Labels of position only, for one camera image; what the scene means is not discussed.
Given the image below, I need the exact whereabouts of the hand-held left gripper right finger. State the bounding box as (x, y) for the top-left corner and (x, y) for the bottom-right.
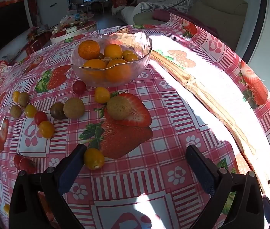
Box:
(186, 144), (266, 229)

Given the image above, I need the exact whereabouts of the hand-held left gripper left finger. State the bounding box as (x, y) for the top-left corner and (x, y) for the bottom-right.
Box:
(9, 144), (88, 229)

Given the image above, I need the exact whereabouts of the clear glass bowl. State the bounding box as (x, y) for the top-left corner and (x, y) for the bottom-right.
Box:
(70, 32), (153, 87)

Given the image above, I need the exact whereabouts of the red cherry tomato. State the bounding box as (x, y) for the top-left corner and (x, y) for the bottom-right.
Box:
(14, 154), (24, 169)
(20, 157), (37, 174)
(35, 111), (48, 126)
(72, 81), (86, 95)

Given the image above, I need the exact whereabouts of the dark brown cherry tomato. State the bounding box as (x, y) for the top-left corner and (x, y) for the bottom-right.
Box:
(50, 102), (66, 120)

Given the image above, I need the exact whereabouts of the brown longan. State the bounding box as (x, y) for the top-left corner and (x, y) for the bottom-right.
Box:
(18, 92), (30, 107)
(106, 96), (131, 121)
(63, 98), (85, 119)
(10, 105), (22, 119)

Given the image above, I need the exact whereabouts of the long wooden strip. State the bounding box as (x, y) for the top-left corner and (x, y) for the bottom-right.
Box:
(150, 50), (270, 195)

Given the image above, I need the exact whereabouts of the low cabinet with red decor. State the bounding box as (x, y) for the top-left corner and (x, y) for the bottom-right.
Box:
(24, 25), (53, 54)

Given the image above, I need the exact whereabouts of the round white coffee table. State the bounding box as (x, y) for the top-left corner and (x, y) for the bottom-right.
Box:
(50, 13), (97, 44)

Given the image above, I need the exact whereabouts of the black television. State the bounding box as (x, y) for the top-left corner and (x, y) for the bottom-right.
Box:
(0, 1), (31, 58)

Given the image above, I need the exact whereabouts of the beige armchair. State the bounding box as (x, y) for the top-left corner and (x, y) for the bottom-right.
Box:
(189, 0), (249, 47)

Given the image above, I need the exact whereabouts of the maroon cloth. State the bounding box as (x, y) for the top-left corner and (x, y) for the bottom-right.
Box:
(152, 10), (174, 22)

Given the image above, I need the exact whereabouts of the thin black pole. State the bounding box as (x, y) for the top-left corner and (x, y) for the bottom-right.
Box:
(168, 0), (206, 11)

